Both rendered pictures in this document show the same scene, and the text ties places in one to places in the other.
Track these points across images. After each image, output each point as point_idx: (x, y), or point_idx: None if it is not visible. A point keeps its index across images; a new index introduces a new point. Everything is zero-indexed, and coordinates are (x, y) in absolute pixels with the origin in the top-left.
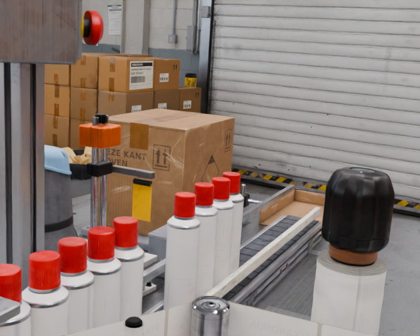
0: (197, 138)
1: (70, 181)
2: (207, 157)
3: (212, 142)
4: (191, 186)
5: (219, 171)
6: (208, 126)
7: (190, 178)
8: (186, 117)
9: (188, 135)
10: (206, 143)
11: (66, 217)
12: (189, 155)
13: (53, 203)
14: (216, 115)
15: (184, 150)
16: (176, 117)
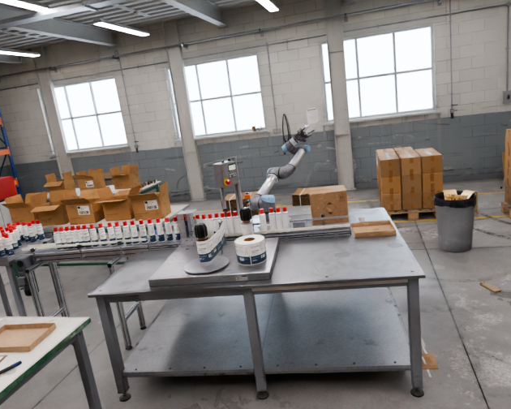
0: (317, 196)
1: (271, 204)
2: (325, 202)
3: (328, 198)
4: (316, 210)
5: (337, 207)
6: (324, 193)
7: (315, 208)
8: (332, 189)
9: (311, 195)
10: (324, 198)
11: (268, 211)
12: (312, 201)
13: (265, 208)
14: (344, 189)
15: (310, 200)
16: (328, 189)
